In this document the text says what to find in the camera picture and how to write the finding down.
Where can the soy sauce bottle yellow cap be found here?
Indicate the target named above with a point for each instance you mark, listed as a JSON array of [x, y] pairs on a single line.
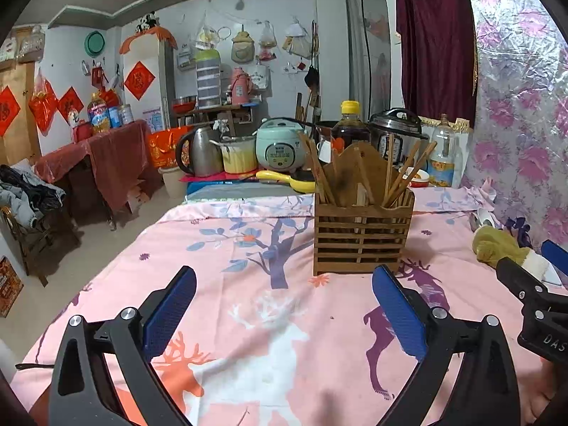
[[350, 131]]

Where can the pale rice cooker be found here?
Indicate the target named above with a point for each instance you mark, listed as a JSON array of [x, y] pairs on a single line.
[[280, 146]]

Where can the gold fringed cloth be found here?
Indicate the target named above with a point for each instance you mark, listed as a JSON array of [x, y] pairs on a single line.
[[461, 124]]

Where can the red hanging paper decoration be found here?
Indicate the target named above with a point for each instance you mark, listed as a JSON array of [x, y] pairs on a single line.
[[43, 102]]

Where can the pile of dark clothes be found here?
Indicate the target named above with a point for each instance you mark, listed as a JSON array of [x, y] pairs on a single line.
[[29, 191]]

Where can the olive mitten with white cuff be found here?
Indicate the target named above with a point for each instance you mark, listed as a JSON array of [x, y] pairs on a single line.
[[501, 246]]

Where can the pink thermos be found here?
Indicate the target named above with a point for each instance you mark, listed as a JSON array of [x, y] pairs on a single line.
[[241, 86]]

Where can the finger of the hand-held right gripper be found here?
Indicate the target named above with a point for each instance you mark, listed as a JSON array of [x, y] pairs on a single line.
[[521, 282], [557, 255]]

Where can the clear plastic oil bottle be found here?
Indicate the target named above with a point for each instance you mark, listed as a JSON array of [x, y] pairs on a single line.
[[442, 155]]

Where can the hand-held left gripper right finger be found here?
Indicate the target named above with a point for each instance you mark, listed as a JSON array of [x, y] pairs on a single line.
[[399, 315]]

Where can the bunch of wooden chopsticks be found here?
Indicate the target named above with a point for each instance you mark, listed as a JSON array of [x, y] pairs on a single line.
[[321, 177]]

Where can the white hanging bag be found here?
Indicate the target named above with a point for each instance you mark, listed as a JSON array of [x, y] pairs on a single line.
[[296, 40]]

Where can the floral foil wall sheet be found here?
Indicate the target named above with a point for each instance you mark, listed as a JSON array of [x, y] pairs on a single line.
[[519, 97]]

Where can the red basin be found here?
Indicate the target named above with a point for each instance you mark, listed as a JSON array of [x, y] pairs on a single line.
[[184, 105]]

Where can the black and white plush toy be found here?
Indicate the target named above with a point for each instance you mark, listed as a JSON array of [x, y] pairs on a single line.
[[147, 22]]

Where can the red diamond paper decoration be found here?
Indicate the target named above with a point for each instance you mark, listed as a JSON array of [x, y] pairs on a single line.
[[139, 80], [9, 111], [71, 105]]

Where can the green lidded tiered steamer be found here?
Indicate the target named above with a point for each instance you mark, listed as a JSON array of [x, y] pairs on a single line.
[[208, 82]]

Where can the person's right hand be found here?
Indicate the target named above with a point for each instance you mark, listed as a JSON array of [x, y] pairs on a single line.
[[539, 390]]

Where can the black hanging bag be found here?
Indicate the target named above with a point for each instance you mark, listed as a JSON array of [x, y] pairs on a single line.
[[311, 76]]

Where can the white bucket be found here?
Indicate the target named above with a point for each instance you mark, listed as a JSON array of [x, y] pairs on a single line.
[[174, 183]]

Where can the orange cloth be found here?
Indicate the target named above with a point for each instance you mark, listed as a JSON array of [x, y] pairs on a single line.
[[148, 35]]

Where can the large cooking oil bottle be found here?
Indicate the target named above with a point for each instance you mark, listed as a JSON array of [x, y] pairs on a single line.
[[99, 113]]

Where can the red orange gift bag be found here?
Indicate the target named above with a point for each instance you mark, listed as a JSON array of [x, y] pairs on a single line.
[[166, 146]]

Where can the clear hanging plastic bag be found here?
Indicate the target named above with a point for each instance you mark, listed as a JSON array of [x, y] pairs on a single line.
[[205, 35]]

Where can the pink deer print sheet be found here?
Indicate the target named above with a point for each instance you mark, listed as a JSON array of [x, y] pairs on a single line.
[[244, 275]]

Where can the silver black pressure cooker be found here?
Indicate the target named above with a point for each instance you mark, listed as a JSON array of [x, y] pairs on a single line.
[[395, 135]]

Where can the red and white bowl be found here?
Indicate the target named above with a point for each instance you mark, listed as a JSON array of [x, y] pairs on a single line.
[[419, 179]]

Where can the wooden slatted chopstick holder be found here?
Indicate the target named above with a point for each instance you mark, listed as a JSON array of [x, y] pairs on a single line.
[[364, 239]]

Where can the red cloth covered table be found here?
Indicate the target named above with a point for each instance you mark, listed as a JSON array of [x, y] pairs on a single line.
[[115, 155]]

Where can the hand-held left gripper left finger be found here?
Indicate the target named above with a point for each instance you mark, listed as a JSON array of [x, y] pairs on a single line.
[[171, 315]]

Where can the beige hanging bag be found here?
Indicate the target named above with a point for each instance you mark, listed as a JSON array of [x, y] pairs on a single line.
[[242, 46]]

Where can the blue tin can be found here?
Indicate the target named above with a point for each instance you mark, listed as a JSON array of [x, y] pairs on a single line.
[[115, 116]]

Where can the teal round plate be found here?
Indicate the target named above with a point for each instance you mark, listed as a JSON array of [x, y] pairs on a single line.
[[96, 44]]

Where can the silver tin can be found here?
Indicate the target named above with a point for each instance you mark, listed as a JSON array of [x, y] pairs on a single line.
[[126, 114]]

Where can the wooden chair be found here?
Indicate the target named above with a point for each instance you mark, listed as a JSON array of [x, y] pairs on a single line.
[[42, 244]]

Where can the wooden door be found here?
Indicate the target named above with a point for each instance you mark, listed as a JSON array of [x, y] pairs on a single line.
[[20, 142]]

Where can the red printed box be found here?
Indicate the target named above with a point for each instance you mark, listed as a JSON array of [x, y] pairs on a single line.
[[9, 286]]

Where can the white refrigerator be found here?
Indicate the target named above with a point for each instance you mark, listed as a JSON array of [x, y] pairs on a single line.
[[148, 115]]

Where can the yellow pot with lid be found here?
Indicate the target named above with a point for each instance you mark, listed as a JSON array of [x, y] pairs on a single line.
[[237, 155]]

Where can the steel electric kettle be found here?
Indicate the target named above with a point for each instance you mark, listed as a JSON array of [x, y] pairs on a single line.
[[202, 153]]

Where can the maroon curtain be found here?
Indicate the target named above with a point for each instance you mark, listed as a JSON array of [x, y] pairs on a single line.
[[435, 40]]

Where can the clear hanging bag red contents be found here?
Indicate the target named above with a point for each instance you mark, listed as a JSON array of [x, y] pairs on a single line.
[[267, 42]]

